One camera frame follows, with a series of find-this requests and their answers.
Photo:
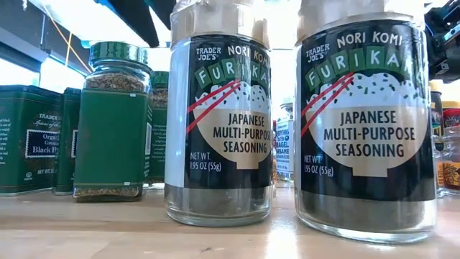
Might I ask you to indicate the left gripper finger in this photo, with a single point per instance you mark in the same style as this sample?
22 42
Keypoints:
163 11
136 21

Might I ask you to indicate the furikake seasoning glass jar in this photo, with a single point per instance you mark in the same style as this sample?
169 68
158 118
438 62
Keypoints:
366 144
230 144

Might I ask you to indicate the dark green pepper tin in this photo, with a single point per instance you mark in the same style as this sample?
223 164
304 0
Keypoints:
28 144
67 162

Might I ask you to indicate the white-lid bagel seasoning jar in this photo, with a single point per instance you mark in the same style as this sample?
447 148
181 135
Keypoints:
285 144

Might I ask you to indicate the red-lid spice jar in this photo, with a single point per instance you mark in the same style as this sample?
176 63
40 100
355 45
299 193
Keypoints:
452 117

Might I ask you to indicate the blue-framed window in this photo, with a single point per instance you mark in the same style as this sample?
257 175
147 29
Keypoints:
61 77

